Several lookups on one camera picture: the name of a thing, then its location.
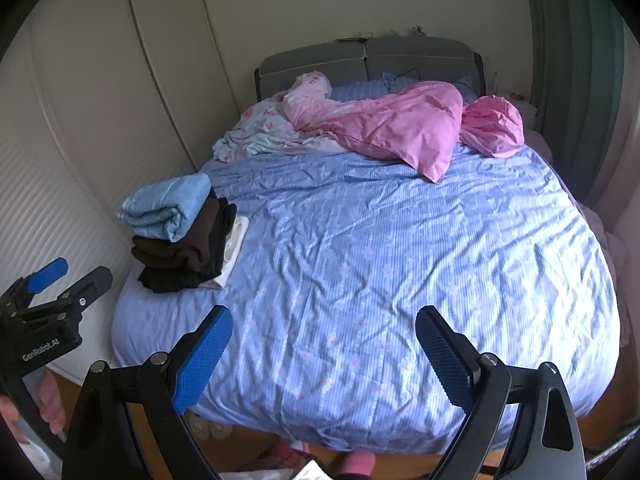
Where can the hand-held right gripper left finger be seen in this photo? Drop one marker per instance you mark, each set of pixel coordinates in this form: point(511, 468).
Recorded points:
point(202, 360)

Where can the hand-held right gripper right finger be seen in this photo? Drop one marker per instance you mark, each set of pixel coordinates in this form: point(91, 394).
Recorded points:
point(445, 360)

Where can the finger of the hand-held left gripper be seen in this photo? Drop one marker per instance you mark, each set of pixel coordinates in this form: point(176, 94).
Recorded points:
point(92, 282)
point(47, 272)

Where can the person's left hand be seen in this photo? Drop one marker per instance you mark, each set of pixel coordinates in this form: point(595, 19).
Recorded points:
point(50, 400)

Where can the pale slipper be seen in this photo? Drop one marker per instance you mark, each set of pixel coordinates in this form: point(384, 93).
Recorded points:
point(223, 430)
point(202, 427)

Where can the black folded garment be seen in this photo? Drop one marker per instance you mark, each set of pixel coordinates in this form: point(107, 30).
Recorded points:
point(170, 282)

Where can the brown folded garment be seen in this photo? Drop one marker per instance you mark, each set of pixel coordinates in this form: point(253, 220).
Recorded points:
point(190, 240)

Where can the bed with blue striped sheet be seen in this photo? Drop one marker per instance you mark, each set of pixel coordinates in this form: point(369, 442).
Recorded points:
point(400, 260)

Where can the person's red plaid clothing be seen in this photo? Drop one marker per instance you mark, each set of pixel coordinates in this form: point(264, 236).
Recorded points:
point(270, 460)

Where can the white folded garment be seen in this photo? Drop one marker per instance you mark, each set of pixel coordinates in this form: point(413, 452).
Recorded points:
point(237, 235)

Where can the pink slipper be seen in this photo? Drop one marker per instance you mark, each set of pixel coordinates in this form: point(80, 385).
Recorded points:
point(357, 464)

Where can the white quilted cloth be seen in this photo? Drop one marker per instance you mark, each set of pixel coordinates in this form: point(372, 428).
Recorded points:
point(315, 472)

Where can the white wardrobe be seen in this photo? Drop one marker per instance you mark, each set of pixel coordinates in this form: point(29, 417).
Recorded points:
point(125, 85)

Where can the pale floral blanket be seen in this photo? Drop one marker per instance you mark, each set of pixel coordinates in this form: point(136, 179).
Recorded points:
point(255, 125)

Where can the pink duvet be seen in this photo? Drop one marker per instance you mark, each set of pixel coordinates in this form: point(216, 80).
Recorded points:
point(400, 130)

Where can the crumpled pink cloth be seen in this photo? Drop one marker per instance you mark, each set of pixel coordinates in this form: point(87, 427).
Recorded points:
point(492, 125)

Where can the white bedside table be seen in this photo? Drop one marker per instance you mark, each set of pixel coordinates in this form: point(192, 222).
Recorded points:
point(522, 100)

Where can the blue striped pillow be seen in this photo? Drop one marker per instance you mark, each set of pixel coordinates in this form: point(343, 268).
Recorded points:
point(360, 92)

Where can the grey padded headboard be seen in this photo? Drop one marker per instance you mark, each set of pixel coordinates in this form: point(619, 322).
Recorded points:
point(310, 60)

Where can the green curtain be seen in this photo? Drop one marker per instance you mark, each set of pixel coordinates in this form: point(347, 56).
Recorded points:
point(565, 60)

